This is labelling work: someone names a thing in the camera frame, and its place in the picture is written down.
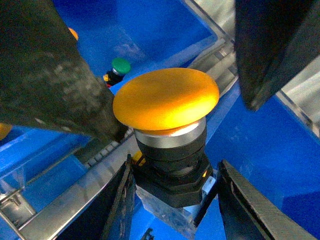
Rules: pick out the green button back right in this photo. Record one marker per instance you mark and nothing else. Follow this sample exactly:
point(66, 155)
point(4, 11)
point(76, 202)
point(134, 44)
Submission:
point(119, 68)

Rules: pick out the empty blue middle bin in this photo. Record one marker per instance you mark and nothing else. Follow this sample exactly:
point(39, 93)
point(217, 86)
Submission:
point(277, 153)

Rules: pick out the orange button lying centre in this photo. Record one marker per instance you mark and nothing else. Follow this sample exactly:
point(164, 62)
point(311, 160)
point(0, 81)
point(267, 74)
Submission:
point(74, 33)

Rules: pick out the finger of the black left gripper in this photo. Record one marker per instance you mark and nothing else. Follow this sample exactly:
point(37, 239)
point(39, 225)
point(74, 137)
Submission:
point(274, 41)
point(44, 81)

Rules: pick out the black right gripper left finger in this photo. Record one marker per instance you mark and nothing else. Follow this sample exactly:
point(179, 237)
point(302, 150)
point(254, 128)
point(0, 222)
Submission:
point(109, 216)

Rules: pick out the yellow button right front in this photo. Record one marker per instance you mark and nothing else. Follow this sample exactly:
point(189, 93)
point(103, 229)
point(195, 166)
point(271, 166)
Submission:
point(5, 130)

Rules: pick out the blue bin with buttons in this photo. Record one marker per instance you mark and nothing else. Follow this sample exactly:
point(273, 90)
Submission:
point(150, 34)

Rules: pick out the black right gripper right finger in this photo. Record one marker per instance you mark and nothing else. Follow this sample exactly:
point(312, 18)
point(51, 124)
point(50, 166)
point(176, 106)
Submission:
point(247, 214)

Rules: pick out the yellow mushroom button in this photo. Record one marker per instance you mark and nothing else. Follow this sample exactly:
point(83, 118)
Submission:
point(167, 110)

